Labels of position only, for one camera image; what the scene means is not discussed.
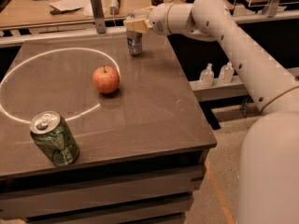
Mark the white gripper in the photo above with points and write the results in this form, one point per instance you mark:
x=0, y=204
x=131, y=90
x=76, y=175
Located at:
x=159, y=20

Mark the silver blue redbull can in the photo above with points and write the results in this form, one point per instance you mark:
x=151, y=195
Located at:
x=134, y=42

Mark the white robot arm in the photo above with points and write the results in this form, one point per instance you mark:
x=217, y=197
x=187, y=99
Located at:
x=268, y=184

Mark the red apple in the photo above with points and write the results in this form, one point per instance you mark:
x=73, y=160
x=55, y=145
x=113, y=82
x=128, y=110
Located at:
x=106, y=79

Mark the green soda can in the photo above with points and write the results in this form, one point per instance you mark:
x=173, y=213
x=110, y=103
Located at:
x=53, y=137

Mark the white paper sheets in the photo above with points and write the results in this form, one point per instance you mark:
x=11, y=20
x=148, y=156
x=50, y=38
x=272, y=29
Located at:
x=72, y=5

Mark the clear bottle left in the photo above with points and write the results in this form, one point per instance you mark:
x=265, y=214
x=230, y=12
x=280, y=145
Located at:
x=206, y=76

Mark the clear bottle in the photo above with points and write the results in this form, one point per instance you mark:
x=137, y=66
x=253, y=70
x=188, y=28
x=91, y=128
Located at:
x=226, y=73
x=206, y=76

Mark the clear bottle right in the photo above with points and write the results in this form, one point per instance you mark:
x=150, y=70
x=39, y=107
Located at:
x=226, y=73

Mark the grey drawer cabinet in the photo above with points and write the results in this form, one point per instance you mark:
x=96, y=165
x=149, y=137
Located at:
x=142, y=190

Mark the grey metal post left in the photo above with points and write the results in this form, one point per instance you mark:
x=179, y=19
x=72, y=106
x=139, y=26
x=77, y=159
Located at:
x=98, y=15

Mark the grey metal post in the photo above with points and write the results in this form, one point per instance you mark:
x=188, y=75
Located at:
x=98, y=15
x=271, y=8

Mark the grey metal post right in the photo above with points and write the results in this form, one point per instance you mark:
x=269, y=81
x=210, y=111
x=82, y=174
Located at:
x=271, y=8

